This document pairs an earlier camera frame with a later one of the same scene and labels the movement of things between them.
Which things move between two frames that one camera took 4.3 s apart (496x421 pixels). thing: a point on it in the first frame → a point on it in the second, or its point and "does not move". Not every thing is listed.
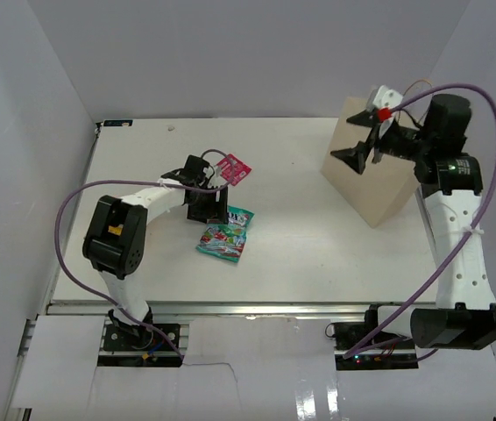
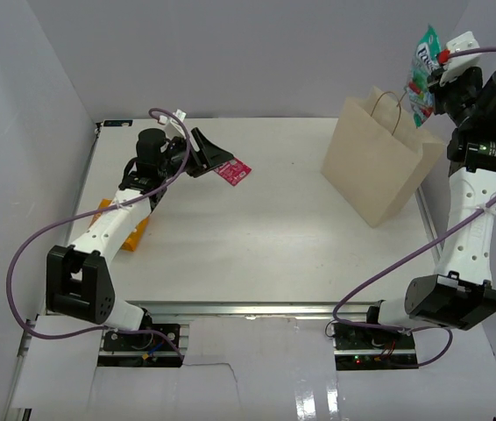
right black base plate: (348, 336) does not move
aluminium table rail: (228, 310) does not move
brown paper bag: (383, 186) does not move
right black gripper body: (400, 141) → (456, 97)
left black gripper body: (204, 208) → (176, 159)
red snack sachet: (232, 169) does not move
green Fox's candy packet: (226, 240) → (419, 86)
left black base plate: (148, 348) does not move
